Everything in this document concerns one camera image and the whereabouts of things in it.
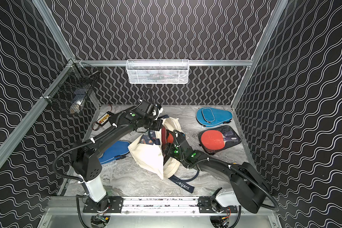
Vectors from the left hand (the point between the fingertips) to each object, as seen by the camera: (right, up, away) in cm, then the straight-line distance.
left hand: (162, 123), depth 83 cm
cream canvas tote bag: (-8, -16, -1) cm, 18 cm away
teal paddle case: (+35, +5, +26) cm, 45 cm away
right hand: (+1, -15, +1) cm, 15 cm away
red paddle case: (+2, -10, +13) cm, 16 cm away
